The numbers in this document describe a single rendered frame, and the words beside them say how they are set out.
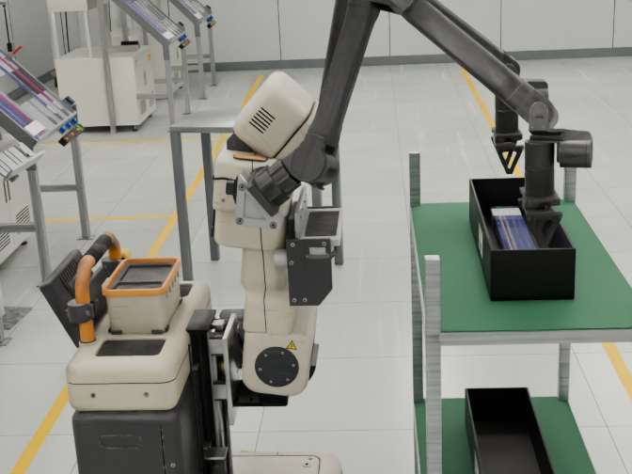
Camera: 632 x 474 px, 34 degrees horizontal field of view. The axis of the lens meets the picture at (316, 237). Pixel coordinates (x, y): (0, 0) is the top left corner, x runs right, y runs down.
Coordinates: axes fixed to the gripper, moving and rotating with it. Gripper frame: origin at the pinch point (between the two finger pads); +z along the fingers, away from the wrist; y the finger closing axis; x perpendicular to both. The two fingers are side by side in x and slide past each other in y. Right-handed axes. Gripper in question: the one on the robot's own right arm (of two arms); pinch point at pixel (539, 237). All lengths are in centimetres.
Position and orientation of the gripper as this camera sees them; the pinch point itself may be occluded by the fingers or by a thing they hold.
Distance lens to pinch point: 209.6
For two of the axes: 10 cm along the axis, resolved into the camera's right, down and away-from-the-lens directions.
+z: 0.7, 9.5, 3.0
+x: -10.0, 0.5, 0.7
